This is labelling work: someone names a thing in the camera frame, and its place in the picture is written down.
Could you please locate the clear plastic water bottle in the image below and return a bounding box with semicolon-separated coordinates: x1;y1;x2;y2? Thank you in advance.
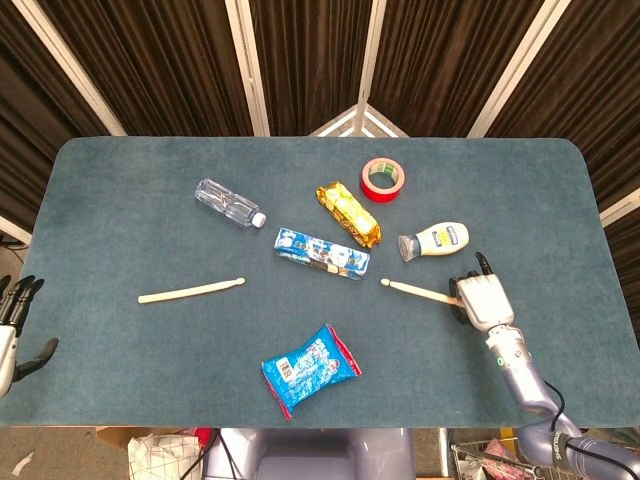
194;178;268;230

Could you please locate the wire basket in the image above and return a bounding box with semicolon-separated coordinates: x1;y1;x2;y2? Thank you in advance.
449;434;556;480

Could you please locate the blue snack bag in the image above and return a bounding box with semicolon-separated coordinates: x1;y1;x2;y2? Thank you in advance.
261;323;363;422

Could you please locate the brown curtain screen panel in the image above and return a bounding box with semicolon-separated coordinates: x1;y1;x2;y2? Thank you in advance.
487;0;640;301
357;0;571;139
248;0;374;137
37;0;271;137
0;0;126;246

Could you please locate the wooden drumstick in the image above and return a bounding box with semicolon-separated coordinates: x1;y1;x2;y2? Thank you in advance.
137;277;247;305
380;278;464;306

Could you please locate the red tape roll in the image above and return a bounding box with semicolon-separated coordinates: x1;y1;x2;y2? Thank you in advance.
359;157;407;204

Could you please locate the cardboard box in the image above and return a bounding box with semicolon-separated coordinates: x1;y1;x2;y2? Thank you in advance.
96;427;196;451

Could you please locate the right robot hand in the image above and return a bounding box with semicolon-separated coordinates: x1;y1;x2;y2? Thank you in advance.
448;251;516;332

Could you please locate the white mayonnaise squeeze bottle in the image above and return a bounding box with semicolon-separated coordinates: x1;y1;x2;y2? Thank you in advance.
397;221;470;263

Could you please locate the pink packet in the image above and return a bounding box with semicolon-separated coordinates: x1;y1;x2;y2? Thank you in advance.
482;438;521;466

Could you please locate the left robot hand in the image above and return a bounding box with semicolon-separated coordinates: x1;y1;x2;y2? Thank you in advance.
0;273;60;400

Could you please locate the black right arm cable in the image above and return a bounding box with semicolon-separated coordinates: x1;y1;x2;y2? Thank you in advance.
543;379;640;476

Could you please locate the white checked cloth bag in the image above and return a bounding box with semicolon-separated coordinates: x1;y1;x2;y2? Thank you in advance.
127;433;205;480

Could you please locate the white paper scrap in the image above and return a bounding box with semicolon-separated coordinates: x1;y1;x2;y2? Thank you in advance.
10;451;35;477

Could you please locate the lavender robot torso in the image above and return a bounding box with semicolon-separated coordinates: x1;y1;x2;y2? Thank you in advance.
202;427;416;480

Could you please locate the blue Oreo cookie box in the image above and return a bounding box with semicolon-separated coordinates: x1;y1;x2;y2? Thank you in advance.
273;227;372;281

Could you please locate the gold foil snack packet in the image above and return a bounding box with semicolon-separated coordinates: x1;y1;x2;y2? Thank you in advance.
315;180;383;250

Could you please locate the teal felt table cover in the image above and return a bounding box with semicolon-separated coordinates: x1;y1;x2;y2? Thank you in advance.
0;135;640;430

